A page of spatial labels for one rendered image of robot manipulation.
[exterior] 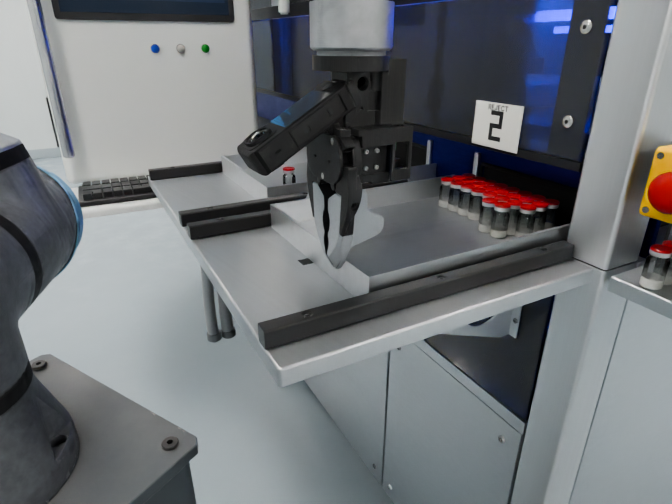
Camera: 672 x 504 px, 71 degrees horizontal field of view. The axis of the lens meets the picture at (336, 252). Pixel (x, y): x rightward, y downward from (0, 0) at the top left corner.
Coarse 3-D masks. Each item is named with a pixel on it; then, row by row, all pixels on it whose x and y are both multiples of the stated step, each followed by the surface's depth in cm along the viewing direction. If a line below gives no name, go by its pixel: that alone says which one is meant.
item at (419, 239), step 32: (384, 192) 76; (416, 192) 79; (288, 224) 62; (384, 224) 69; (416, 224) 69; (448, 224) 69; (320, 256) 55; (352, 256) 59; (384, 256) 59; (416, 256) 59; (448, 256) 51; (480, 256) 53; (352, 288) 50; (384, 288) 48
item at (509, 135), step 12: (480, 108) 66; (492, 108) 65; (504, 108) 63; (516, 108) 61; (480, 120) 67; (492, 120) 65; (504, 120) 63; (516, 120) 61; (480, 132) 67; (492, 132) 65; (504, 132) 64; (516, 132) 62; (480, 144) 68; (492, 144) 66; (504, 144) 64; (516, 144) 62
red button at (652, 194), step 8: (664, 176) 44; (656, 184) 45; (664, 184) 44; (648, 192) 46; (656, 192) 45; (664, 192) 44; (656, 200) 45; (664, 200) 44; (656, 208) 45; (664, 208) 44
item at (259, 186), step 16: (224, 160) 94; (240, 160) 97; (288, 160) 103; (304, 160) 104; (240, 176) 86; (256, 176) 94; (272, 176) 94; (304, 176) 94; (416, 176) 88; (432, 176) 90; (256, 192) 80; (272, 192) 75; (288, 192) 77
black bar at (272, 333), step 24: (480, 264) 52; (504, 264) 52; (528, 264) 54; (552, 264) 57; (408, 288) 47; (432, 288) 48; (456, 288) 50; (312, 312) 43; (336, 312) 43; (360, 312) 45; (384, 312) 46; (264, 336) 40; (288, 336) 42
